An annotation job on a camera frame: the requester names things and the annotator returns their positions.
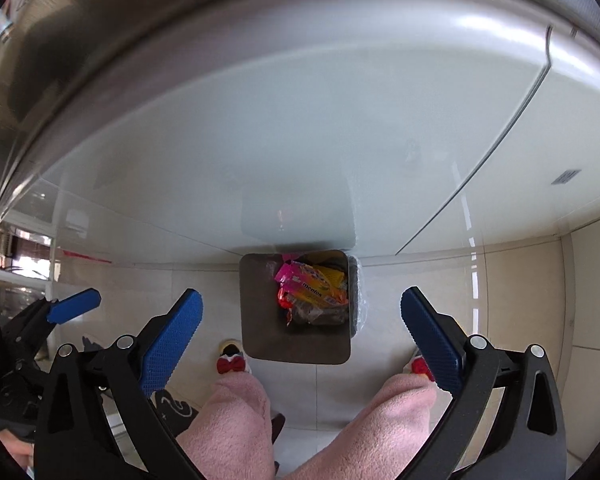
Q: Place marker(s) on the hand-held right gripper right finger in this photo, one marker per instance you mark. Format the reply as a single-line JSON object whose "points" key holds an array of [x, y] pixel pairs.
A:
{"points": [[430, 345]]}

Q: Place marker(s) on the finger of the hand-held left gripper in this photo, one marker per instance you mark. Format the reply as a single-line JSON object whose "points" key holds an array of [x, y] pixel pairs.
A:
{"points": [[75, 305]]}

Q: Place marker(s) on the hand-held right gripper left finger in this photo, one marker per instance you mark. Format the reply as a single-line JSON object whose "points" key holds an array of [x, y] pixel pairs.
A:
{"points": [[167, 345]]}

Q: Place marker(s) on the grey square waste bin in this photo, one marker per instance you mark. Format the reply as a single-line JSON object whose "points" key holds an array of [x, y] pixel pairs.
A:
{"points": [[290, 345]]}

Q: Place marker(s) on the red snack wrapper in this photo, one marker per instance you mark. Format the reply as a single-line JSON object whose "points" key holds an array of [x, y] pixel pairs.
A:
{"points": [[285, 299]]}

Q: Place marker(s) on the colourful candy packet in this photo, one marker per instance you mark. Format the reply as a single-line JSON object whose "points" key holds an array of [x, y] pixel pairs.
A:
{"points": [[312, 285]]}

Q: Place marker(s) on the white slipper red bow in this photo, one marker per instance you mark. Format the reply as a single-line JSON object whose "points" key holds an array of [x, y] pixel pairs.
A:
{"points": [[420, 366], [232, 360]]}

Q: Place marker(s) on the black patterned floor mat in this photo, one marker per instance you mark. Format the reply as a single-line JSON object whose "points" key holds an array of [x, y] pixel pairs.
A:
{"points": [[172, 405]]}

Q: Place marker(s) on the person's right leg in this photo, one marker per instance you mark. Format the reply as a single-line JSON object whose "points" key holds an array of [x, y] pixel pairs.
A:
{"points": [[370, 430]]}

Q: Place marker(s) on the person's leg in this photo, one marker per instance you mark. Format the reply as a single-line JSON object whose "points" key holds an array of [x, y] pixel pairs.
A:
{"points": [[370, 430], [230, 430]]}

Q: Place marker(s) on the person's left leg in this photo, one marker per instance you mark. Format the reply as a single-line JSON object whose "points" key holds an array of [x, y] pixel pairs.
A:
{"points": [[230, 430]]}

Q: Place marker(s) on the grey label sticker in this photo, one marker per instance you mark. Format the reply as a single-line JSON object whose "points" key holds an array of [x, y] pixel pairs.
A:
{"points": [[566, 176]]}

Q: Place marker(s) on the white cabinet door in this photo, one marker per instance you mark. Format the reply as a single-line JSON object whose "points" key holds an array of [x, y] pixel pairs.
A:
{"points": [[255, 135], [555, 135]]}

